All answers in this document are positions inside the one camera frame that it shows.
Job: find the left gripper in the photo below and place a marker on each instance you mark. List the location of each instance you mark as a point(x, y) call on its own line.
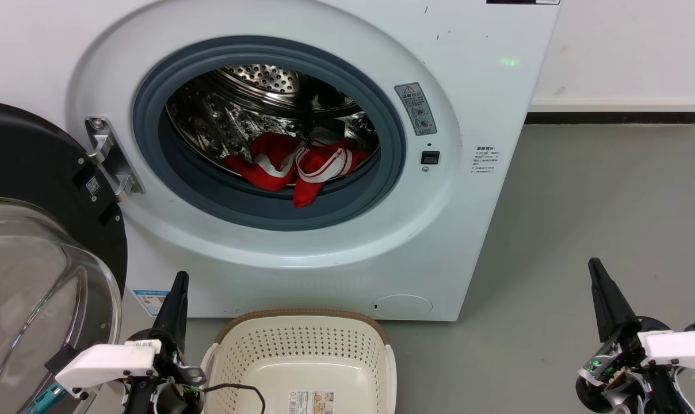
point(169, 394)

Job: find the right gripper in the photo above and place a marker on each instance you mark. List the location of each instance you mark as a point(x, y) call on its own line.
point(618, 374)

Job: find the cream laundry basket brown rim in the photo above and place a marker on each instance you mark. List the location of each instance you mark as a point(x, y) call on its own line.
point(301, 356)

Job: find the printed product label sticker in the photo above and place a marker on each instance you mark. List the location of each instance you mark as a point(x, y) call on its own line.
point(310, 403)

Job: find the red and white garment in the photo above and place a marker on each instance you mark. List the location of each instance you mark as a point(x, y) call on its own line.
point(270, 167)

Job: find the stainless steel washing machine drum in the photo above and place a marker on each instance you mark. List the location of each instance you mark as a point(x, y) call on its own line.
point(221, 115)

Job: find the black washer door glass bowl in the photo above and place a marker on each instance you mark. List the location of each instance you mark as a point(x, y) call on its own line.
point(31, 155)

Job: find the blue energy label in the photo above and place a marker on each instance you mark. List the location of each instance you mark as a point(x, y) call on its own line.
point(150, 302)

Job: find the grey rubber door gasket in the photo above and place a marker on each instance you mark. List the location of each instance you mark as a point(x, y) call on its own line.
point(267, 215)

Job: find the white front-load washing machine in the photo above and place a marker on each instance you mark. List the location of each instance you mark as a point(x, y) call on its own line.
point(468, 230)

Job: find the metal door hinge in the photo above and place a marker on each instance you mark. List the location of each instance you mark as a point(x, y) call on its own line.
point(109, 155)

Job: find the white and black baseboard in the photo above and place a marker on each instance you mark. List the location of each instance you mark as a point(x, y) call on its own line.
point(612, 109)

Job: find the round white filter cover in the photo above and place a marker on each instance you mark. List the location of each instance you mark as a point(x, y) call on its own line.
point(402, 305)

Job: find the black door latch socket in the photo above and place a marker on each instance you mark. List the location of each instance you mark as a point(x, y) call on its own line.
point(430, 157)

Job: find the grey warning label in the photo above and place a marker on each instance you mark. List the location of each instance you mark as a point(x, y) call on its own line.
point(415, 109)

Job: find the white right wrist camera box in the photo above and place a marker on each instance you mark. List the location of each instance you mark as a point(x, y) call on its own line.
point(678, 348)

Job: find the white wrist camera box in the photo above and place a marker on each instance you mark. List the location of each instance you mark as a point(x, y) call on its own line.
point(678, 348)
point(103, 365)

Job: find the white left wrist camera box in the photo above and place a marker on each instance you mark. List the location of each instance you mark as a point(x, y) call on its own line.
point(103, 365)

